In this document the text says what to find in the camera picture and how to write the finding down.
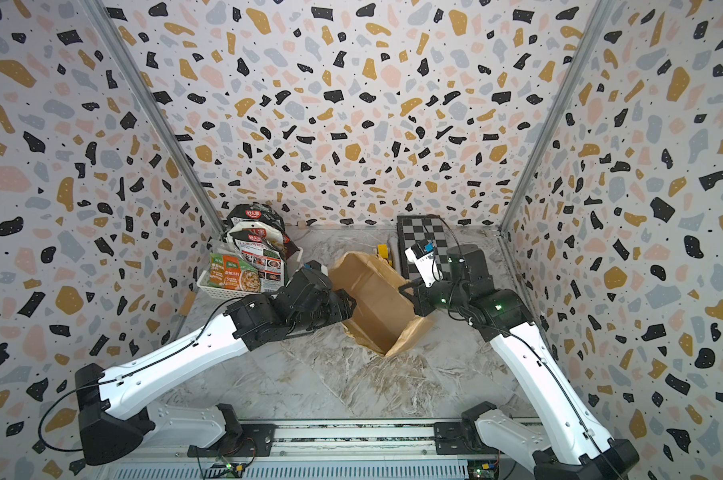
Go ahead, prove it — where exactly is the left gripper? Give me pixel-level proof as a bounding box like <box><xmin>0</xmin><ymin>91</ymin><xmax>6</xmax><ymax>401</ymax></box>
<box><xmin>292</xmin><ymin>288</ymin><xmax>362</xmax><ymax>338</ymax></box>

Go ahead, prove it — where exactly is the black purple condiment packet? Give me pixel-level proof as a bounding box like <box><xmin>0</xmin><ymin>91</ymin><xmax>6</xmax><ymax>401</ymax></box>
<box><xmin>282</xmin><ymin>232</ymin><xmax>300</xmax><ymax>259</ymax></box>

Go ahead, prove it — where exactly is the brown paper bag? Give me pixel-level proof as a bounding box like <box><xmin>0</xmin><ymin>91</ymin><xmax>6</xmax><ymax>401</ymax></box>
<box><xmin>330</xmin><ymin>251</ymin><xmax>435</xmax><ymax>357</ymax></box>

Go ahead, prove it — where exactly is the black white red packet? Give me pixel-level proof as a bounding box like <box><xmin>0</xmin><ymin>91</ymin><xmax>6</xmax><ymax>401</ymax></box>
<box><xmin>225</xmin><ymin>219</ymin><xmax>288</xmax><ymax>291</ymax></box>

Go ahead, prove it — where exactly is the white plastic basket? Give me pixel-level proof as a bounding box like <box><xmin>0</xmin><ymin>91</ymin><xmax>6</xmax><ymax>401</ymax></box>
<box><xmin>197</xmin><ymin>242</ymin><xmax>288</xmax><ymax>300</ymax></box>

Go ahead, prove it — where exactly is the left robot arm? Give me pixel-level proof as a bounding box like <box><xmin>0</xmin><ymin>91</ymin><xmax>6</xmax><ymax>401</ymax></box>
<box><xmin>72</xmin><ymin>261</ymin><xmax>357</xmax><ymax>466</ymax></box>

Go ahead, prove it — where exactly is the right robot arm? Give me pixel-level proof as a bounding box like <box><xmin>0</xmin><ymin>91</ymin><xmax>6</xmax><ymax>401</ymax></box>
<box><xmin>399</xmin><ymin>240</ymin><xmax>639</xmax><ymax>479</ymax></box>

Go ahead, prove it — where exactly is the green orange condiment packet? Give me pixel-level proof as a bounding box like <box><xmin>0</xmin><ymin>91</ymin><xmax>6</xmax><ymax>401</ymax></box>
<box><xmin>207</xmin><ymin>253</ymin><xmax>262</xmax><ymax>293</ymax></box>

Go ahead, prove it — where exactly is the black white checkerboard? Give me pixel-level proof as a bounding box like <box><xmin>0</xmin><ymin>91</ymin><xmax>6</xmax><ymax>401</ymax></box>
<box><xmin>397</xmin><ymin>215</ymin><xmax>451</xmax><ymax>280</ymax></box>

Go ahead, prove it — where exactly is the yellow red toy block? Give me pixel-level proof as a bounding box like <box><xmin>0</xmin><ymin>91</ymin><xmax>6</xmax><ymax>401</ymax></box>
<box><xmin>375</xmin><ymin>243</ymin><xmax>393</xmax><ymax>261</ymax></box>

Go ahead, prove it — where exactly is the brown tape piece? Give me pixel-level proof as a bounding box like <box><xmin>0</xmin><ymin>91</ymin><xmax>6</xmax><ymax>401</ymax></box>
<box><xmin>179</xmin><ymin>291</ymin><xmax>197</xmax><ymax>318</ymax></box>

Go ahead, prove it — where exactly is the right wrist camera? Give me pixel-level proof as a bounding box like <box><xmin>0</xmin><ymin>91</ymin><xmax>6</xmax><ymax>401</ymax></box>
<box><xmin>405</xmin><ymin>240</ymin><xmax>443</xmax><ymax>288</ymax></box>

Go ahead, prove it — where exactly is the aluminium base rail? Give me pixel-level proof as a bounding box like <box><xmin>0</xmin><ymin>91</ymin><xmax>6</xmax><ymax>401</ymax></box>
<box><xmin>95</xmin><ymin>419</ymin><xmax>533</xmax><ymax>479</ymax></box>

